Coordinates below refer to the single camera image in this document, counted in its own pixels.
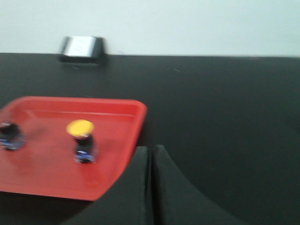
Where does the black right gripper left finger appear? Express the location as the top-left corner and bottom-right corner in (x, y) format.
(63, 146), (149, 225)

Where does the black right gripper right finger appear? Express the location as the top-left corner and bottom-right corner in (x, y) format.
(151, 145), (245, 225)

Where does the yellow mushroom push button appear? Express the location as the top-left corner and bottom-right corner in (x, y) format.
(66, 119), (98, 164)

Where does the red mushroom push button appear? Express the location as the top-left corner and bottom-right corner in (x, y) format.
(0, 122), (25, 151)

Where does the red plastic tray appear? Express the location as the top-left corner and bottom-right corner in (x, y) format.
(0, 97), (147, 201)

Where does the black white socket box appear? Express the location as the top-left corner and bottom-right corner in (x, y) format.
(57, 36), (108, 65)

